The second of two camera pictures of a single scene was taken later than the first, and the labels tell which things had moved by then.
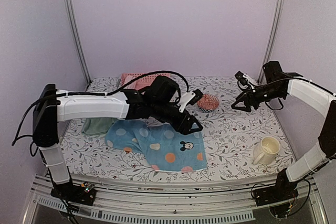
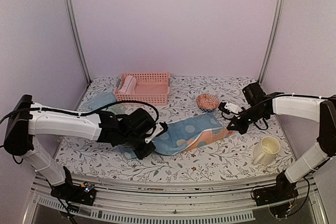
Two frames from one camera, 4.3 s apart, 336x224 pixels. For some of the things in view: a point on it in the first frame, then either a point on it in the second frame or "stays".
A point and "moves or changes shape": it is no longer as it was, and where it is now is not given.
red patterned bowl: [209, 102] stays
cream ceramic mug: [265, 152] stays
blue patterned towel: [166, 148] moves or changes shape
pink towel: [133, 85] stays
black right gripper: [248, 109] → [238, 126]
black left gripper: [185, 128] → [142, 153]
